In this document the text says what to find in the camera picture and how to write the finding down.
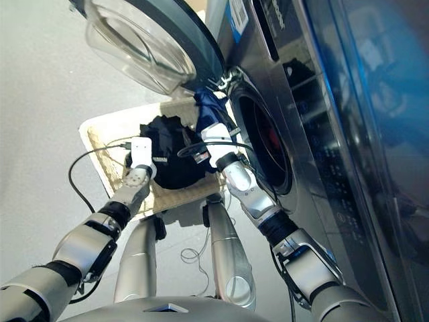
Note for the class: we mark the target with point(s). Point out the pale woven laundry basket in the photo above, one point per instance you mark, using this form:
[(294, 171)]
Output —
[(110, 120)]

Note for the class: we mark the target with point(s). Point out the silver robot leg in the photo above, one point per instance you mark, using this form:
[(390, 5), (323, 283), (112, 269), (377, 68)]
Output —
[(137, 261), (228, 251)]

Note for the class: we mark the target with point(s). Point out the grey washing machine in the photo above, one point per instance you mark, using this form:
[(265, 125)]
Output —
[(301, 134)]

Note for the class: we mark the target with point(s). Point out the navy blue cloth garment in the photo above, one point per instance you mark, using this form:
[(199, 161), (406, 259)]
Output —
[(206, 110)]

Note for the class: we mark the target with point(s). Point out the round glass washing machine door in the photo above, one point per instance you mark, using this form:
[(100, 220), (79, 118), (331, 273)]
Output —
[(151, 43)]

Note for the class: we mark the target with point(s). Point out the black cloth garment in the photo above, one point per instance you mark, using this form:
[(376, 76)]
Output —
[(174, 167)]

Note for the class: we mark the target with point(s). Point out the blue white energy label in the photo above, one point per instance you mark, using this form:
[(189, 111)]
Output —
[(238, 16)]

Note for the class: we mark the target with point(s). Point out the grey robot torso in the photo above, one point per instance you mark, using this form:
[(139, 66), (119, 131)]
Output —
[(151, 312)]

